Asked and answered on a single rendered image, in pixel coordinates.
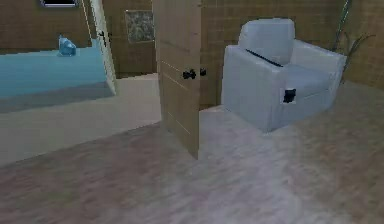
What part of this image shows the light wooden room door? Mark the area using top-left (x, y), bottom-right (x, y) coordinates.
top-left (152, 0), bottom-right (203, 160)

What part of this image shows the pale blue armchair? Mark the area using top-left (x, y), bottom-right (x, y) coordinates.
top-left (220, 17), bottom-right (348, 134)

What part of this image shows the white room door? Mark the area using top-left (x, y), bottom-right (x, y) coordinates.
top-left (89, 0), bottom-right (118, 96)

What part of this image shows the blue pillow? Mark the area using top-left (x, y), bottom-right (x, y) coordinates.
top-left (57, 34), bottom-right (78, 58)

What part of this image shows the blue bed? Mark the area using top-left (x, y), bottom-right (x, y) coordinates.
top-left (0, 39), bottom-right (117, 114)

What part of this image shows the thin green house plant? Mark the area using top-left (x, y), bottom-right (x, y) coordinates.
top-left (331, 0), bottom-right (377, 84)

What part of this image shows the dark framed window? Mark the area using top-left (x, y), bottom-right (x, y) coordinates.
top-left (39, 0), bottom-right (80, 9)

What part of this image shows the grey framed wall picture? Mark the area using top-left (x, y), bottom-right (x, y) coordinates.
top-left (124, 9), bottom-right (156, 44)

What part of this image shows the black hook door handle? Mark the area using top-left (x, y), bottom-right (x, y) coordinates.
top-left (97, 30), bottom-right (112, 48)

